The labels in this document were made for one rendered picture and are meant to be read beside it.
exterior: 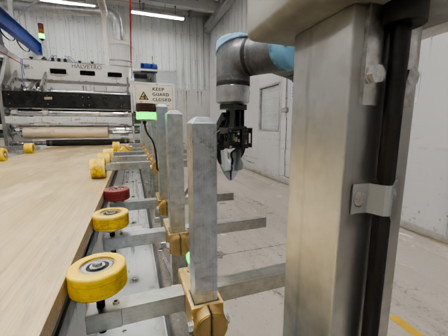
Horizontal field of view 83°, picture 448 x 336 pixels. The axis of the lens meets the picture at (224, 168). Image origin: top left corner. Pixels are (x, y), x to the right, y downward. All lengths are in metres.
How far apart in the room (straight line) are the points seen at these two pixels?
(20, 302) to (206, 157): 0.29
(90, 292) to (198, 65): 9.73
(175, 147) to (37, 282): 0.34
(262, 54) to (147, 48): 9.26
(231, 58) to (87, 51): 9.20
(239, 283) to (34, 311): 0.29
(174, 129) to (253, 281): 0.35
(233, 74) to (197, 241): 0.44
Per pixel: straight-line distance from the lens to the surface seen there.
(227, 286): 0.49
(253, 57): 0.65
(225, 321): 0.43
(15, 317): 0.40
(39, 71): 3.59
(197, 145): 0.34
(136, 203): 0.91
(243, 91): 0.68
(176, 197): 0.61
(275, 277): 0.52
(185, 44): 10.06
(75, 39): 9.92
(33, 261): 0.52
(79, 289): 0.42
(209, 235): 0.38
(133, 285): 0.92
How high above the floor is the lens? 1.11
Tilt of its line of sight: 9 degrees down
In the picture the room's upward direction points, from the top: straight up
